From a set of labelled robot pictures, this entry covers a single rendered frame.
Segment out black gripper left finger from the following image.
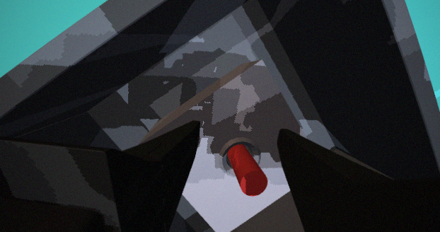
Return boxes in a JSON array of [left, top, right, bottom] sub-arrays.
[[0, 120, 200, 232]]

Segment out red peg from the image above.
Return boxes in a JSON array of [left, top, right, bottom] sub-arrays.
[[227, 144, 268, 197]]

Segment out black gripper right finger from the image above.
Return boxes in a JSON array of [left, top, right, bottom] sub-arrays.
[[277, 129, 440, 232]]

